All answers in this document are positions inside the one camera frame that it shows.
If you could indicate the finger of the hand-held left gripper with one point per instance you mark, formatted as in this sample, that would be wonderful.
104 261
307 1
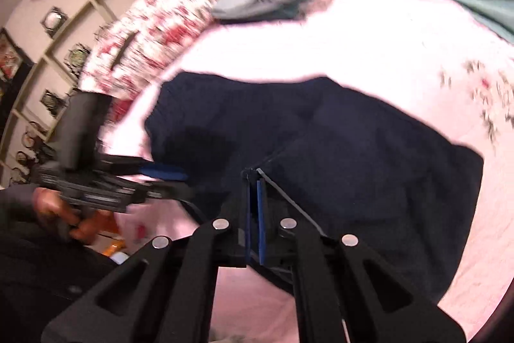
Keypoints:
160 192
164 172

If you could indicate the navy pants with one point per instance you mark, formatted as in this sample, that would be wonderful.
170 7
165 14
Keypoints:
361 146

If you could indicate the person's left forearm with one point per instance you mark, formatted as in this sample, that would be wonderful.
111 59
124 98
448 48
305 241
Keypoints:
18 202

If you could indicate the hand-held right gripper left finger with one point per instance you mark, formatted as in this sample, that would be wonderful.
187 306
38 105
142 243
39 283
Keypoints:
248 222

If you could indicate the red floral quilt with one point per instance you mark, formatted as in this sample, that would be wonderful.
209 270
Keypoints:
180 5

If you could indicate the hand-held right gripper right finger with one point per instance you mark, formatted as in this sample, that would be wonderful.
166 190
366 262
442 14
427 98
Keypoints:
261 222

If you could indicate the row of framed wall ornaments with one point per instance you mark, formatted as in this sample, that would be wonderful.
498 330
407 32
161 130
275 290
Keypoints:
54 22

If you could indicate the pink bed sheet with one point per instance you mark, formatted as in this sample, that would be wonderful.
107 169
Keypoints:
381 25

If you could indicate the person's left hand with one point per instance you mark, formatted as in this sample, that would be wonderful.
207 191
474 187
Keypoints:
48 202

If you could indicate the red wall picture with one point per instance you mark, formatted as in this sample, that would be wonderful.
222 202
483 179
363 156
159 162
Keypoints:
9 55

